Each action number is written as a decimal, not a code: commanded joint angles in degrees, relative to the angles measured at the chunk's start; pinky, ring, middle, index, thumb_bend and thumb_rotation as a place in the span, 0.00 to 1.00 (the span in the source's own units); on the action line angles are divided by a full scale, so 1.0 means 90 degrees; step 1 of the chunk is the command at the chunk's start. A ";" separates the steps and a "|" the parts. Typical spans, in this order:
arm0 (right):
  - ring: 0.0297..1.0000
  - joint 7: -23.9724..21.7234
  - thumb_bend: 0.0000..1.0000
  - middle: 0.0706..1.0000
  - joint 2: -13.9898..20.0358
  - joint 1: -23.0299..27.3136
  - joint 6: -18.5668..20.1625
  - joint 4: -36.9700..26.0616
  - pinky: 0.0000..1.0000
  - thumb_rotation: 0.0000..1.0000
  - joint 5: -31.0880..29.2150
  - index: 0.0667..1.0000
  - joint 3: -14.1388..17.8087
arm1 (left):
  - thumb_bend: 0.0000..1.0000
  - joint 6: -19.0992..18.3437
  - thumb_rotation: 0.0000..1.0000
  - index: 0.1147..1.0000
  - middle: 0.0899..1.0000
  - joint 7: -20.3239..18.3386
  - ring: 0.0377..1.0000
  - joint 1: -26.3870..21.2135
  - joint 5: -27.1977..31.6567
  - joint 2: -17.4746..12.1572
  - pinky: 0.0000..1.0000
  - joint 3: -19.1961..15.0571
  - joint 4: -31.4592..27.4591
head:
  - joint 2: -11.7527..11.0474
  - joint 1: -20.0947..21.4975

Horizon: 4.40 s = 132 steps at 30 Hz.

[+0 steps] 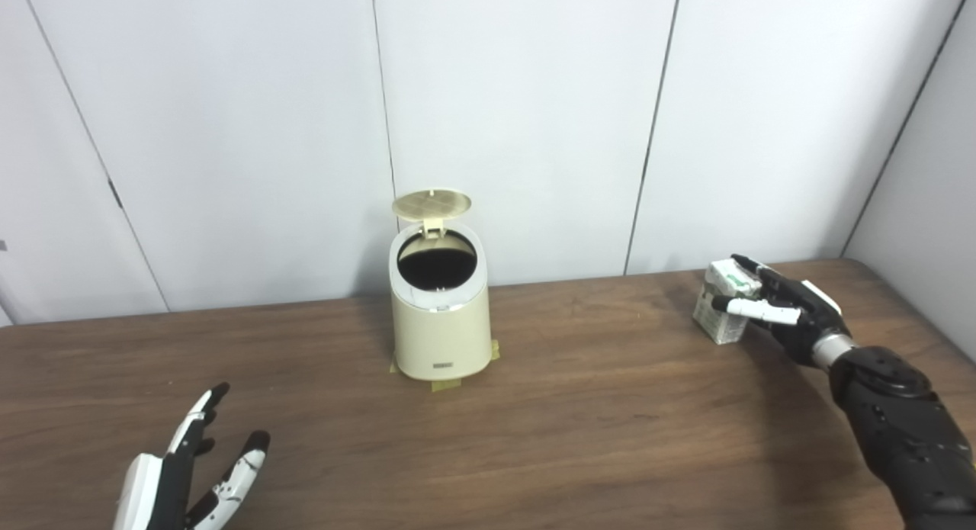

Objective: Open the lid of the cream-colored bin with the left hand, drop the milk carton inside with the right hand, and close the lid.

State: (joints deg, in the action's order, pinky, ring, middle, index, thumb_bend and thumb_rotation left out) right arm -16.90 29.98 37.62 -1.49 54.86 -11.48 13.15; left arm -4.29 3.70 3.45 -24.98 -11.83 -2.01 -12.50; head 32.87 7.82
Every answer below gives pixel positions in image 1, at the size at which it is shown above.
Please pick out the black wall panel clip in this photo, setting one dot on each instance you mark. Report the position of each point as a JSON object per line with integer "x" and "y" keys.
{"x": 115, "y": 193}

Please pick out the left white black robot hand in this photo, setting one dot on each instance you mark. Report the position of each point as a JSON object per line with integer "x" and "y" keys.
{"x": 164, "y": 484}

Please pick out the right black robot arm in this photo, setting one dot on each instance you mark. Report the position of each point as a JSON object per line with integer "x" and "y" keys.
{"x": 907, "y": 431}

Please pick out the cream round bin lid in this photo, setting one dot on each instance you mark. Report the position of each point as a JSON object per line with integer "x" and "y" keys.
{"x": 431, "y": 203}

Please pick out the white green milk carton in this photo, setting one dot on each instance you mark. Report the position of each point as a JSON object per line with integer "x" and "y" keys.
{"x": 720, "y": 324}

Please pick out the cream-colored round bin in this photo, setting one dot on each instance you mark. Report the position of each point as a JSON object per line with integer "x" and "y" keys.
{"x": 442, "y": 339}

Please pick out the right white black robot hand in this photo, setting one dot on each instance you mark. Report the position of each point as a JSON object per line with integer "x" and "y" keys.
{"x": 801, "y": 316}

